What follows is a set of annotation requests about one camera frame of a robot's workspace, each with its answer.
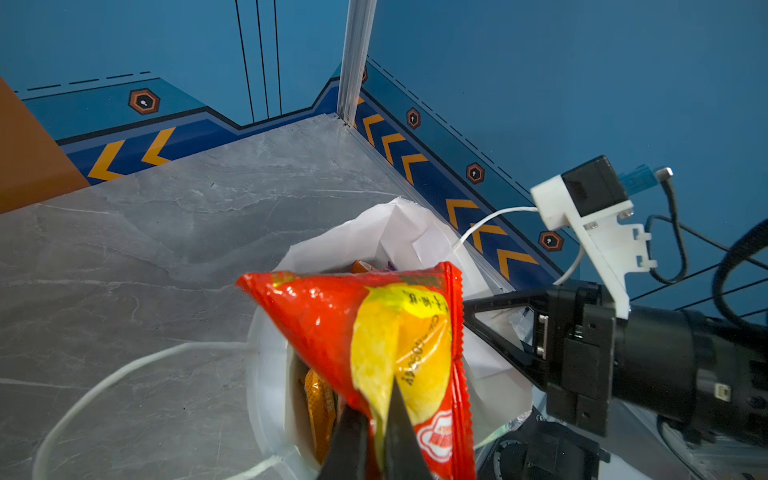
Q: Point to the small orange cracker pack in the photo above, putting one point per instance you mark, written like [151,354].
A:
[321,404]

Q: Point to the small orange yellow snack pack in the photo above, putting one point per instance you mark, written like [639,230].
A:
[360,266]

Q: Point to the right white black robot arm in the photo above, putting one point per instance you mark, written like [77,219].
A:
[701,377]

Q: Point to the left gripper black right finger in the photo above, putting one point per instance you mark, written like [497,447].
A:
[402,454]

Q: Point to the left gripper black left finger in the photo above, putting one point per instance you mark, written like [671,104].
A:
[347,456]

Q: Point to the small red snack pack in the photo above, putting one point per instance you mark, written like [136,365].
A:
[370,334]

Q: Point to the colourful white paper bag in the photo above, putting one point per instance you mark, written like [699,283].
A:
[401,232]

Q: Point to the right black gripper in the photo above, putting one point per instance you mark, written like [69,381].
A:
[561,340]

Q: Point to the right aluminium corner post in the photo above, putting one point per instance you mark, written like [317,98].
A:
[359,26]

